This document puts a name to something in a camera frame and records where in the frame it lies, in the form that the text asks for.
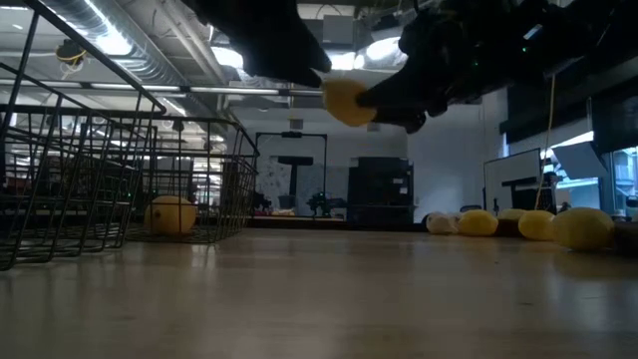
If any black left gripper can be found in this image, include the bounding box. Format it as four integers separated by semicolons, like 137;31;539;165
181;0;333;89

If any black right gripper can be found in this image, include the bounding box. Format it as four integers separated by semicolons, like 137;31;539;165
356;0;519;136

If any white garlic bulb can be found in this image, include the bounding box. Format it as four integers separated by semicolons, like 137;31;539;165
426;212;456;236

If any ceiling light panel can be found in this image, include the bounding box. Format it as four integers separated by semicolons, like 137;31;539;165
328;51;368;71
211;46;245;70

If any grey ceiling box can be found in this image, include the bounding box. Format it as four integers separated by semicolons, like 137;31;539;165
322;13;356;47

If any silver ceiling conduit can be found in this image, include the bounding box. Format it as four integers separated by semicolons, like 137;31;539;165
0;78;325;99

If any black cabinet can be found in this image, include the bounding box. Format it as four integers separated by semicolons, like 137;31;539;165
347;157;416;224

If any white angled panel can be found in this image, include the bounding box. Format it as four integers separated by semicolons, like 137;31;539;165
550;141;607;180

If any black stand frame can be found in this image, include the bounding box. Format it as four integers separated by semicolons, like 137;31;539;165
254;131;329;218

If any black pedestal stand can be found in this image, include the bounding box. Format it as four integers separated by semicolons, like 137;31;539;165
276;156;315;210

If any white board black frame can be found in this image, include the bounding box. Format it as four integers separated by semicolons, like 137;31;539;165
481;148;544;213

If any yellow hanging cable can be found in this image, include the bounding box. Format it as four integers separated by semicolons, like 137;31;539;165
532;73;557;211

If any black yellow cable reel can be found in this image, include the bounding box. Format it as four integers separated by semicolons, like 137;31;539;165
54;38;89;69

